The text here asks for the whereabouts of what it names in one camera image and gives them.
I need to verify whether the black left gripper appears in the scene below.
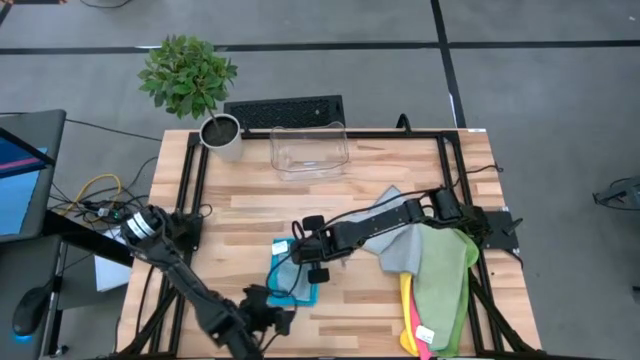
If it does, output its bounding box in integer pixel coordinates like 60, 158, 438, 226
239, 284, 297, 337

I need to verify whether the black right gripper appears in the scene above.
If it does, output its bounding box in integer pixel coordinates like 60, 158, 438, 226
290, 214, 354, 286

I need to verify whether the light blue teal-edged towel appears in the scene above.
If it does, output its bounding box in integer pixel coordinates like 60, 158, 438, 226
274, 244, 314, 302

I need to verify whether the turquoise terry towel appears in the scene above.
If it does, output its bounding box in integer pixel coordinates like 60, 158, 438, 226
265, 236, 320, 308

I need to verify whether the grey waffle-weave towel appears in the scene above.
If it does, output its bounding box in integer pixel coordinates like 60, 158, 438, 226
344, 185, 427, 277

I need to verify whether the green microfiber towel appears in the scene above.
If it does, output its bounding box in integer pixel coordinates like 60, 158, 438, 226
411, 221, 480, 358

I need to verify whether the clear plastic bin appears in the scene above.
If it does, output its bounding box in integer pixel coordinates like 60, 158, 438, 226
269, 121, 350, 182

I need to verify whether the yellow towel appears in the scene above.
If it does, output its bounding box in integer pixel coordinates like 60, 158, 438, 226
398, 271, 421, 358

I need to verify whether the pink towel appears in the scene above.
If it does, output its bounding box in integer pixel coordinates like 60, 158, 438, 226
408, 294, 434, 360

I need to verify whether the white plant pot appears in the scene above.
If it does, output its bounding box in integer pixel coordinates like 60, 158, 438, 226
198, 113, 245, 163

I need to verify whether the white paper sheet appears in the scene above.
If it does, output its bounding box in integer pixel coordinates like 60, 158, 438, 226
93, 227, 134, 293

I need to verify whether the black side desk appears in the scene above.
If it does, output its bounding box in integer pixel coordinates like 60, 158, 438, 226
0, 209, 135, 360

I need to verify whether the green leafy plant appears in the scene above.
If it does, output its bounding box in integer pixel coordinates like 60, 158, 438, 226
137, 34, 239, 121

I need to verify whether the black computer mouse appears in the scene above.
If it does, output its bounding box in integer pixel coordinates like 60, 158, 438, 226
11, 284, 52, 339

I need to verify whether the monitor with blue screen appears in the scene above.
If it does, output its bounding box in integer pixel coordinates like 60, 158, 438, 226
0, 109, 68, 244

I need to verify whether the grey chair base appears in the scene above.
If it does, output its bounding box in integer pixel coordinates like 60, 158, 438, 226
592, 174, 640, 212

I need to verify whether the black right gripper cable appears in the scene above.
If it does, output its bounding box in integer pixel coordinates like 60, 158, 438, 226
264, 219, 310, 300

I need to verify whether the black aluminium table frame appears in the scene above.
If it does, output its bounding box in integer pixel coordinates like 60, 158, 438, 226
118, 128, 542, 359

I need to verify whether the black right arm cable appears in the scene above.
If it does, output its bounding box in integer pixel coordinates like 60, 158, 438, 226
451, 163, 505, 192

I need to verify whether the yellow cable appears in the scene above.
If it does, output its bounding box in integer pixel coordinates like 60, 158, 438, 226
73, 172, 123, 212

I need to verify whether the thin black floor cable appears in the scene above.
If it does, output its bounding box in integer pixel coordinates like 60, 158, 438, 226
64, 117, 164, 143

